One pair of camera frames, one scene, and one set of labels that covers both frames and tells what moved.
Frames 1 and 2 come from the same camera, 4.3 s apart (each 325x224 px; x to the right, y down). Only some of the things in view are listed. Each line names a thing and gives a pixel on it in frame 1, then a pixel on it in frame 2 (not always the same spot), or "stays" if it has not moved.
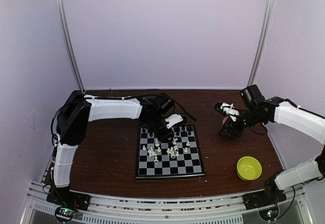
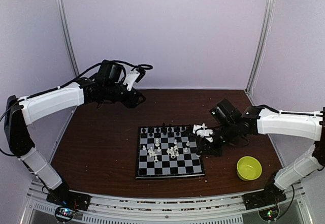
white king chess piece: (157, 142) stays
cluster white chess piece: (173, 152) stays
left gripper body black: (155, 125) → (112, 92)
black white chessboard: (179, 156) stays
